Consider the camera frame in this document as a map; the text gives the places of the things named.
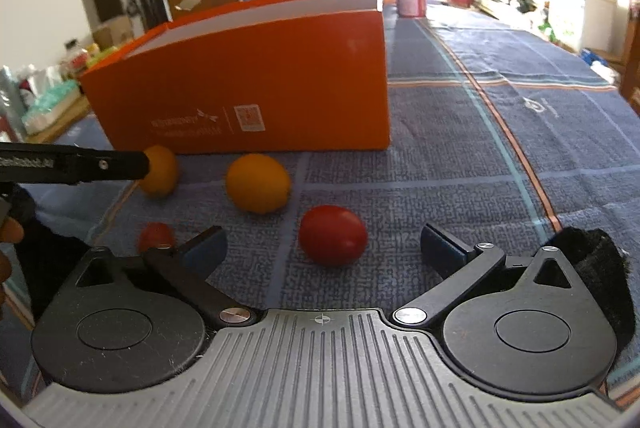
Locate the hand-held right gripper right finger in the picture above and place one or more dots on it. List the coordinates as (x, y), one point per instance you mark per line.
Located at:
(440, 250)

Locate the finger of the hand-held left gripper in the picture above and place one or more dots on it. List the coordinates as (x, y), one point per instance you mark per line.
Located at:
(110, 164)

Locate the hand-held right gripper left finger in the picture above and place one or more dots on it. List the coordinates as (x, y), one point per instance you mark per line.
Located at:
(205, 250)

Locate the small red tomato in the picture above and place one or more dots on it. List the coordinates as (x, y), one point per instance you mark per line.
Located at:
(156, 235)
(332, 235)

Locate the small orange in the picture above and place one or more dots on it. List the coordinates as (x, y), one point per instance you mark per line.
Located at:
(162, 175)
(257, 183)

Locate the orange cardboard box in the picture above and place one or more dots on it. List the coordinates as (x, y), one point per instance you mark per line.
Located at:
(300, 78)

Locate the person's left hand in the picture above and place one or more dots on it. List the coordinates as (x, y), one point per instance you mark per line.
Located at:
(12, 232)

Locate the wooden cutting board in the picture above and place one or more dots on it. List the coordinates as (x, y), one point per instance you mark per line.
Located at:
(55, 128)

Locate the tissue pack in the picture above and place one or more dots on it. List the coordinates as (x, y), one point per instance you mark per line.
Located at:
(50, 106)

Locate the blue plaid tablecloth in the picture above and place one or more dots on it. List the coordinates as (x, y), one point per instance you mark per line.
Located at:
(475, 158)

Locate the jar with red label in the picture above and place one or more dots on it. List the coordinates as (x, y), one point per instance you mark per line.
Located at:
(77, 58)

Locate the black fleece cloth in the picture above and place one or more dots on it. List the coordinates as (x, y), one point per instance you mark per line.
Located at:
(595, 273)

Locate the white cabinet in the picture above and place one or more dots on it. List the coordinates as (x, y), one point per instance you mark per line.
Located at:
(582, 18)

